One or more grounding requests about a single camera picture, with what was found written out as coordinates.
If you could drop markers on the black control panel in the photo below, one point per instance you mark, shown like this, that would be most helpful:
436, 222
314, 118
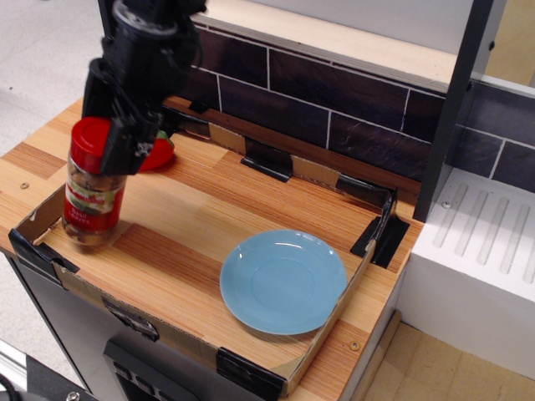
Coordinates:
140, 381

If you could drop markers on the white ribbed drainer board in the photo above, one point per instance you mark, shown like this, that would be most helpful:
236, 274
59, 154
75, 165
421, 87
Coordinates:
469, 280

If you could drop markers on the red toy tomato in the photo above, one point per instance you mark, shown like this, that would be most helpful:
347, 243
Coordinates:
162, 152

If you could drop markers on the red-capped basil spice bottle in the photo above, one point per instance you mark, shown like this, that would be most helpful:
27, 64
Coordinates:
92, 200

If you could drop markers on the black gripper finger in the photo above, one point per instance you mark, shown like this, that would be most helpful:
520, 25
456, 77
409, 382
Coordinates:
128, 142
98, 92

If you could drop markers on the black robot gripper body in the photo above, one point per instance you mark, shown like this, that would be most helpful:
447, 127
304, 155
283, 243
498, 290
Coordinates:
147, 68

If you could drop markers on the dark grey shelf post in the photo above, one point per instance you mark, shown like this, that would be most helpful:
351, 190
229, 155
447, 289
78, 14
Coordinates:
436, 171

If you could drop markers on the light blue ceramic plate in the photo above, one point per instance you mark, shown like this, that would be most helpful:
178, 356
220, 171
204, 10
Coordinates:
282, 282

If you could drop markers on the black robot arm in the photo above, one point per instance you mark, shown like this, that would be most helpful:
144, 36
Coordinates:
151, 16

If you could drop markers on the brown cardboard fence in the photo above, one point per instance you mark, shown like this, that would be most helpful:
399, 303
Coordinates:
154, 289

